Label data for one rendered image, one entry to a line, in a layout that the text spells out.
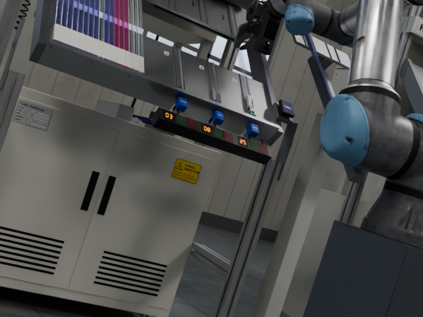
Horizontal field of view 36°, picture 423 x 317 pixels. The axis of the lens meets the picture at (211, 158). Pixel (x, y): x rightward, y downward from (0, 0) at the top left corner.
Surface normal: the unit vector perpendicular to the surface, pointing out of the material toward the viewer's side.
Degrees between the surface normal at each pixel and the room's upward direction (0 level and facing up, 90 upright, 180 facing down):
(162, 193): 90
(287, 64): 90
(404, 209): 72
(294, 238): 90
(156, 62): 43
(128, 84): 133
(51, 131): 90
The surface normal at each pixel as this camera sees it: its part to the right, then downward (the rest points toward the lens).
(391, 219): -0.47, -0.47
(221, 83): 0.51, -0.60
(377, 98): 0.11, -0.33
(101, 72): 0.09, 0.75
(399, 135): 0.36, -0.18
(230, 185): 0.55, 0.18
